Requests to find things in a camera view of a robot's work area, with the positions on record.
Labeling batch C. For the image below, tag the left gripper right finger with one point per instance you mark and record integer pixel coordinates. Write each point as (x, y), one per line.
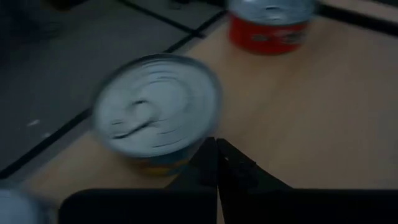
(264, 202)

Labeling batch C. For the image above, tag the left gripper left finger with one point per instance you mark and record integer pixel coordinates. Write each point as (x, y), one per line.
(186, 202)

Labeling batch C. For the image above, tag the teal label tuna can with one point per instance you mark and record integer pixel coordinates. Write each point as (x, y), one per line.
(155, 105)

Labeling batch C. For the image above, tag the red label seafood can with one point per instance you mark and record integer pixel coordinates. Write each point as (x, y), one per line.
(267, 37)

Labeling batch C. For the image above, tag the blue label tuna can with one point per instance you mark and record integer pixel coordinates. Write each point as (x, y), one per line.
(15, 208)

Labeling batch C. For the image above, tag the wooden shelf black metal frame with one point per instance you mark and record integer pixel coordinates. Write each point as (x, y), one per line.
(295, 109)

